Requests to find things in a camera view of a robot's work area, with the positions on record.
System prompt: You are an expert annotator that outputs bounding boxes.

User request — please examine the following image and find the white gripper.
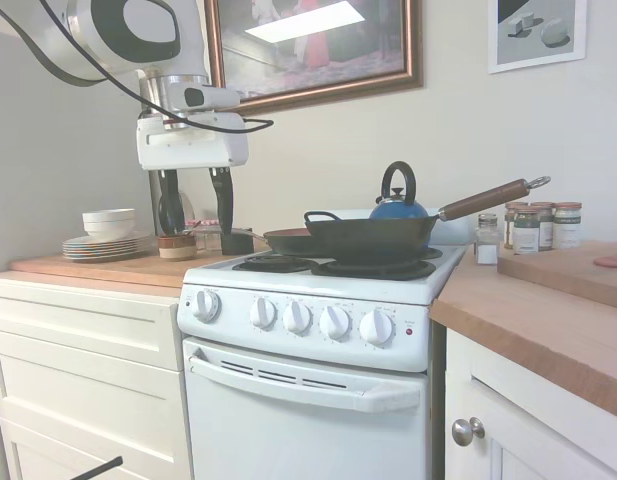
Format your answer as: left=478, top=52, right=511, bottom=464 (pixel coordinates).
left=135, top=112, right=250, bottom=236

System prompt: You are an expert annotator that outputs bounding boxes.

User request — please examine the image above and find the white electric stove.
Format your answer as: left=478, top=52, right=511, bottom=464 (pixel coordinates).
left=176, top=207, right=472, bottom=480

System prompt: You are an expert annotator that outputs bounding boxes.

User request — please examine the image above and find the round shiny metal object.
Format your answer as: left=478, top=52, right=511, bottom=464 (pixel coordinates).
left=157, top=192, right=196, bottom=236

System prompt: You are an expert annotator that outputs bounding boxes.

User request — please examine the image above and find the clear glass jar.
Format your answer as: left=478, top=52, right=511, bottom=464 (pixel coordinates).
left=190, top=227, right=223, bottom=251

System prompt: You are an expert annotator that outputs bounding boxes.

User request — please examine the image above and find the brown ceramic cup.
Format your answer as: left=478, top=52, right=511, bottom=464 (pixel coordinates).
left=156, top=233, right=198, bottom=261

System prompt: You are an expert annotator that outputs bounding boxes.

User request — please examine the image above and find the black cup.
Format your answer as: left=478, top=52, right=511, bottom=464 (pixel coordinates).
left=220, top=227, right=256, bottom=255

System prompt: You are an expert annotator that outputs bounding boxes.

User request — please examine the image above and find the white ceramic bowl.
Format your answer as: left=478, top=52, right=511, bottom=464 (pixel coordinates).
left=83, top=222, right=136, bottom=240
left=81, top=208, right=137, bottom=227

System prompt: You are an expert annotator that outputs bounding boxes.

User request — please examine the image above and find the white plate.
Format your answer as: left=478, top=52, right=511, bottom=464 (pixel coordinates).
left=62, top=246, right=153, bottom=257
left=63, top=251, right=150, bottom=263
left=62, top=233, right=153, bottom=247
left=62, top=241, right=154, bottom=252

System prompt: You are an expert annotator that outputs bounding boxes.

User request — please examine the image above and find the black coil burner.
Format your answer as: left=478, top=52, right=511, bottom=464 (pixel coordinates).
left=232, top=253, right=318, bottom=274
left=311, top=258, right=438, bottom=281

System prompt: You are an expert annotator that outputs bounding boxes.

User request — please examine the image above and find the frying pan with red interior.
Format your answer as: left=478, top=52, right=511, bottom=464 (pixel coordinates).
left=185, top=226, right=329, bottom=257

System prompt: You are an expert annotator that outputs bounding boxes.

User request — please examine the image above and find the white oven temperature knob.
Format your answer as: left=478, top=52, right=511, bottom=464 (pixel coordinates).
left=191, top=288, right=223, bottom=323

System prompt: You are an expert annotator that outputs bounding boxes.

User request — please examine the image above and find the white burner knob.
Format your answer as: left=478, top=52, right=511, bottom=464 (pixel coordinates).
left=358, top=308, right=396, bottom=346
left=319, top=304, right=353, bottom=343
left=249, top=297, right=279, bottom=331
left=282, top=299, right=314, bottom=336

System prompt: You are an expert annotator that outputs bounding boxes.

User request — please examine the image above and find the gold framed painting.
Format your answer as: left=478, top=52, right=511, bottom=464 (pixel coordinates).
left=203, top=0, right=424, bottom=117

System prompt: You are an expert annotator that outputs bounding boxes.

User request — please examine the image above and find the white drawer cabinet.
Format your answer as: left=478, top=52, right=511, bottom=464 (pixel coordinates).
left=0, top=277, right=194, bottom=480

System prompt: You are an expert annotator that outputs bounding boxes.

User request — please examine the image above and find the white oven door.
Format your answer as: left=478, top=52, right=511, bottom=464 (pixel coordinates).
left=181, top=335, right=432, bottom=480

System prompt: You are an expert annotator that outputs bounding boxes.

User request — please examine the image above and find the glass salt shaker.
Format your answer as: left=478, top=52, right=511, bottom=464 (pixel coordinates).
left=474, top=213, right=500, bottom=265

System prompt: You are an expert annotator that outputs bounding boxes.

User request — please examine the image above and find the green label spice jar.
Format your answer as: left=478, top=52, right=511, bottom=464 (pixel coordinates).
left=512, top=207, right=542, bottom=255

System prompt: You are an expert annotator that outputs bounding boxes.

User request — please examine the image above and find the dark spice jar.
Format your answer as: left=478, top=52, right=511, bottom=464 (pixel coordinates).
left=530, top=201, right=556, bottom=251

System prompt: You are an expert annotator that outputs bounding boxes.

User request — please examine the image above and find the silver cabinet knob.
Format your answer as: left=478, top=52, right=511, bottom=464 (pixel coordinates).
left=451, top=417, right=487, bottom=446

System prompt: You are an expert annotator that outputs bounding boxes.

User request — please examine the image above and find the white label spice jar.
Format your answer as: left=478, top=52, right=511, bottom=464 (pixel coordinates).
left=552, top=201, right=583, bottom=250

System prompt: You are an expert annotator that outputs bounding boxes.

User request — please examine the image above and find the thick wooden cutting board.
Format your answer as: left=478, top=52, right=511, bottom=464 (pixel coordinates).
left=496, top=242, right=617, bottom=311

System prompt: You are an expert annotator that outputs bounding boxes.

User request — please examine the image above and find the grey still life poster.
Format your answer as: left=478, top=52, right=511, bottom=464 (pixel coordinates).
left=487, top=0, right=588, bottom=75

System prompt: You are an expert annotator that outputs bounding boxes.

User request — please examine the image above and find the white door cabinet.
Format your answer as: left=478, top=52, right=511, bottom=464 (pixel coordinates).
left=443, top=327, right=617, bottom=480

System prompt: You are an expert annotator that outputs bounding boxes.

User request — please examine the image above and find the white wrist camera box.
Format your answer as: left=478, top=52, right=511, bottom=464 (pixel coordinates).
left=167, top=82, right=241, bottom=112

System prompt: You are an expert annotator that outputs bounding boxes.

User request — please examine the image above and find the black wok with wooden handle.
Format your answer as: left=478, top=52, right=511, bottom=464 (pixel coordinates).
left=303, top=175, right=552, bottom=265

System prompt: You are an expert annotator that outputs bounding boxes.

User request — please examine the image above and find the blue kettle with black handle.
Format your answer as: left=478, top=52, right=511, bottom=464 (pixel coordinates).
left=369, top=160, right=430, bottom=221

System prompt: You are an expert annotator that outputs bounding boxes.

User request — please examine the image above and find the white oven door handle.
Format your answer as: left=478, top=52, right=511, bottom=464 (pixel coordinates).
left=187, top=349, right=422, bottom=414

